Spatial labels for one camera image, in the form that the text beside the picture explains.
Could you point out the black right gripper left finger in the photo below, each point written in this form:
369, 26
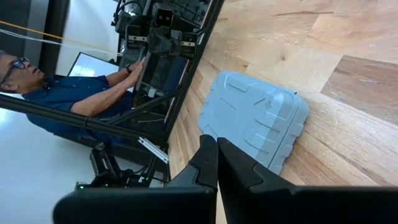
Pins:
140, 205

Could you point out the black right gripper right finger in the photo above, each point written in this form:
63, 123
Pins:
295, 205

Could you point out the grey plastic tool case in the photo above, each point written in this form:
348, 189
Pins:
248, 112

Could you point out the person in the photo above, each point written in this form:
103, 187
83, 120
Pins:
62, 93

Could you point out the lit monitor screen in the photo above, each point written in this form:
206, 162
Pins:
90, 67

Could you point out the black eyeglasses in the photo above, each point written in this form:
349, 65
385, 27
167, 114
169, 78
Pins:
17, 64

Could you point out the silver frame bracket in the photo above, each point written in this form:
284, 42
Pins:
154, 150

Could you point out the black metal rig frame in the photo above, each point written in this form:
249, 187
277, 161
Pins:
46, 112

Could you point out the table-level camera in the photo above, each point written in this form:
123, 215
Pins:
163, 17

